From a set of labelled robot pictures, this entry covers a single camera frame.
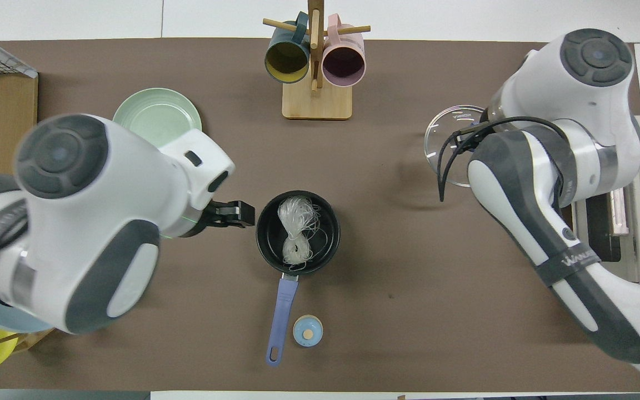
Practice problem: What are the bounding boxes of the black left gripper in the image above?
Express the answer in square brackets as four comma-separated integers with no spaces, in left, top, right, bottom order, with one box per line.
[178,197,256,238]

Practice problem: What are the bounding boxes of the white vermicelli bundle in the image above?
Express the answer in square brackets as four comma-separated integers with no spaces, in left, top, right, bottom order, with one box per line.
[277,196,329,265]

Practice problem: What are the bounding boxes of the glass lid with blue knob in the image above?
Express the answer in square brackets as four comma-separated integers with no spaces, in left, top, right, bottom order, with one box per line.
[424,106,492,187]

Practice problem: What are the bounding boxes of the light green plate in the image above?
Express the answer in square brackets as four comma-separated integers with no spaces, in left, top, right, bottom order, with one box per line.
[112,88,203,148]

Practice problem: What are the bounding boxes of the wooden plate rack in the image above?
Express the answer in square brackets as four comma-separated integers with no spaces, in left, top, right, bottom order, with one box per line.
[0,328,57,353]

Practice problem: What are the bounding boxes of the light blue plate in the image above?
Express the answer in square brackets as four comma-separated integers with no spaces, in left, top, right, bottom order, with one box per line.
[0,297,54,334]

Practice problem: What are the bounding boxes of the small blue round cap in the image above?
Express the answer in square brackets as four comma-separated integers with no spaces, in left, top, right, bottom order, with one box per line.
[293,314,324,348]

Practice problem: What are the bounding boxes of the wooden mug tree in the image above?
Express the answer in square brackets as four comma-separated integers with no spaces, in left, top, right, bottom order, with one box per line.
[263,0,372,120]

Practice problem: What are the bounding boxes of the dark teal mug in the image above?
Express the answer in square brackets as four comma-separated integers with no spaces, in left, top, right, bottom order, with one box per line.
[264,12,311,84]

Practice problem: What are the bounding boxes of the pink mug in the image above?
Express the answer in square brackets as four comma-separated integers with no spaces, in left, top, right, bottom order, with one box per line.
[322,14,366,88]

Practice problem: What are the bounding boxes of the brown table mat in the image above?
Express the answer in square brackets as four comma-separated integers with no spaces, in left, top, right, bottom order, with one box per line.
[0,38,640,392]

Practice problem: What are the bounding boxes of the brown cork board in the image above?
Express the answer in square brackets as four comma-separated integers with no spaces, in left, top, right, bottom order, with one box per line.
[0,75,39,176]

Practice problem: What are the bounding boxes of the dark pot with blue handle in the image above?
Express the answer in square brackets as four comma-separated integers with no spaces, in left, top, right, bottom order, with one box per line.
[256,190,341,367]

